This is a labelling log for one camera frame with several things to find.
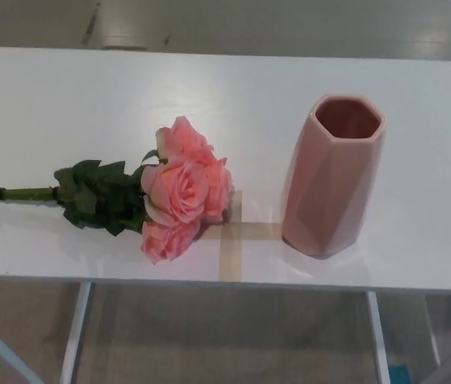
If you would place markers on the pink rose bouquet green stems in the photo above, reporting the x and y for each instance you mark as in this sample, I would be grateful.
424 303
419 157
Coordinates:
177 188

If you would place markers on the white table leg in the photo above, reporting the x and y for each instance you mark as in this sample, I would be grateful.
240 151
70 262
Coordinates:
379 340
74 332

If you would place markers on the teal object on floor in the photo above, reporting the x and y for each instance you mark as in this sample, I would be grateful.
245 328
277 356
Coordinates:
398 375

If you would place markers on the beige tape strip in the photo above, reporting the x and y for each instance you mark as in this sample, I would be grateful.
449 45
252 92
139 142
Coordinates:
230 260

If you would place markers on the pink faceted ceramic vase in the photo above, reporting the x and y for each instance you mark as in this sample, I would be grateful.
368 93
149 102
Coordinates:
329 192

